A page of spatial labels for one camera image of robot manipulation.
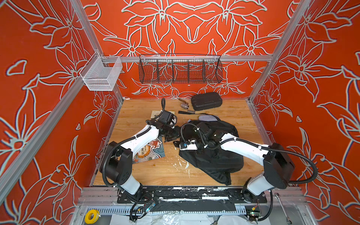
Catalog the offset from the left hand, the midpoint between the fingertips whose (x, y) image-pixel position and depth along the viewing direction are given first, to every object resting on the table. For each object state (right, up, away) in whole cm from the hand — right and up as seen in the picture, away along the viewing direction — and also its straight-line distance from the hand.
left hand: (182, 134), depth 84 cm
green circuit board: (+36, -37, -15) cm, 53 cm away
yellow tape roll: (-45, -38, -16) cm, 61 cm away
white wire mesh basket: (-54, +36, +3) cm, 64 cm away
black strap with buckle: (+7, +14, +26) cm, 30 cm away
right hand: (+3, -7, -2) cm, 8 cm away
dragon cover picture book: (-18, -11, +6) cm, 22 cm away
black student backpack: (+21, -17, 0) cm, 27 cm away
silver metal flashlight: (+3, +19, +28) cm, 34 cm away
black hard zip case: (+21, +23, +30) cm, 43 cm away
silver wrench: (+51, -39, -18) cm, 67 cm away
